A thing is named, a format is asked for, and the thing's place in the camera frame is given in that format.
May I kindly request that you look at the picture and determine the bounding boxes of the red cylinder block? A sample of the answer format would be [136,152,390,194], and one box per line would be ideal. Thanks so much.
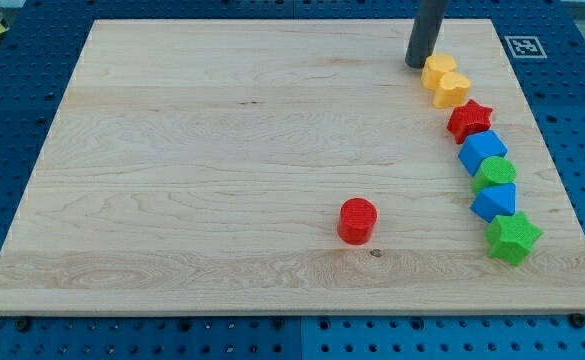
[337,198,378,245]

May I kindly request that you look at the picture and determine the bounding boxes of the light wooden board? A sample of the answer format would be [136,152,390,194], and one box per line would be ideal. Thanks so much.
[0,19,585,317]

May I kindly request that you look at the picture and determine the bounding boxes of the yellow hexagon block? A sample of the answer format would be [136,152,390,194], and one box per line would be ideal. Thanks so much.
[421,53,457,90]

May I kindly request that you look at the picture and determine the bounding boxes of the yellow heart block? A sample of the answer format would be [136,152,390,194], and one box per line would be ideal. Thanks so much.
[433,72,472,108]

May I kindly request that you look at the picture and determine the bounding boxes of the blue cube block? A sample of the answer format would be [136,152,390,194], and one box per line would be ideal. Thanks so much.
[458,130,508,176]

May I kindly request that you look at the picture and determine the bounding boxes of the red star block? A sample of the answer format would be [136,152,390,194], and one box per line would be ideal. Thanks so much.
[446,99,493,144]

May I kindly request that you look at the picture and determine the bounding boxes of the green cylinder block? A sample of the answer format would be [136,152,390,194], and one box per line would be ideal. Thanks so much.
[471,156,517,195]

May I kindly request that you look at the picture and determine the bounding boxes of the blue triangle block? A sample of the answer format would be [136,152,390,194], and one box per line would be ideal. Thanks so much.
[470,183,517,222]

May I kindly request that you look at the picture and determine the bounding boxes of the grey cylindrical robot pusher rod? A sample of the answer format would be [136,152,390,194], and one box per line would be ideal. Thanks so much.
[405,0,449,69]

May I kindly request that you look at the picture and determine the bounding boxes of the green star block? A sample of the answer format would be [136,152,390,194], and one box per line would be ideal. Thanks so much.
[485,211,543,266]

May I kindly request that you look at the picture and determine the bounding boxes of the white fiducial marker tag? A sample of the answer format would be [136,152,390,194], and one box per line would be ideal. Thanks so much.
[504,35,547,59]

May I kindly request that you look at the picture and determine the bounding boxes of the black bolt front left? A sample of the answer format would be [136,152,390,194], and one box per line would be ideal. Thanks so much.
[14,317,31,333]

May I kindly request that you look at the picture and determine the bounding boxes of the black bolt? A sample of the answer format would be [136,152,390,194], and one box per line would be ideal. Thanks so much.
[568,313,585,329]
[14,317,31,333]

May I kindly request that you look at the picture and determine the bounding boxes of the black bolt front right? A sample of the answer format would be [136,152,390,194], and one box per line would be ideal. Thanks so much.
[568,313,585,329]

